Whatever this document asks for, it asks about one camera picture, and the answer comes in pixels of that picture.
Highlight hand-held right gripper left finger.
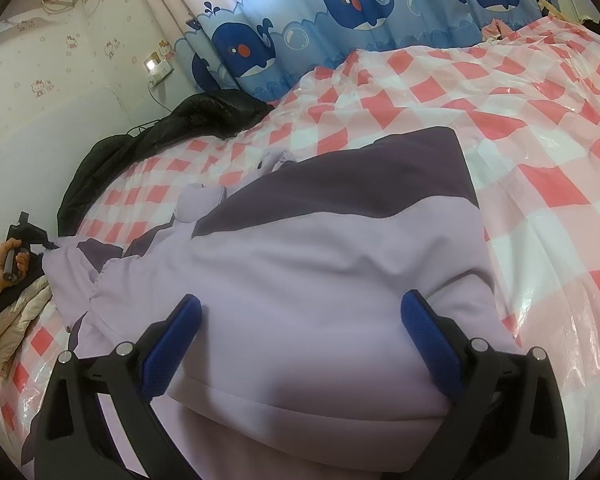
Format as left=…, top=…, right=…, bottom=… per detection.
left=32, top=294, right=203, bottom=480

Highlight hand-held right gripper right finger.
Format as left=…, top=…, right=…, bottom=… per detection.
left=400, top=290, right=571, bottom=480

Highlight lilac and purple jacket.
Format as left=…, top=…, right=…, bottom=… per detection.
left=22, top=127, right=523, bottom=480

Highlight beige padded jacket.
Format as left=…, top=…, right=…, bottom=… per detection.
left=0, top=275, right=53, bottom=376

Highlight black padded jacket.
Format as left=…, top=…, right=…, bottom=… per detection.
left=57, top=89, right=276, bottom=238

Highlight pink checked plastic bed cover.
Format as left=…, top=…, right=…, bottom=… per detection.
left=0, top=15, right=600, bottom=441

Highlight pink cloth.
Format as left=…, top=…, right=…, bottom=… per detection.
left=481, top=17, right=518, bottom=42

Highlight blue whale print curtain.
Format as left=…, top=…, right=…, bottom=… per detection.
left=135, top=0, right=556, bottom=106

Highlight black power cable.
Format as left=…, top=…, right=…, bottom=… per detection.
left=125, top=82, right=174, bottom=136

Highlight white wall socket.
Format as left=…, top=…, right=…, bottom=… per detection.
left=145, top=57, right=174, bottom=86

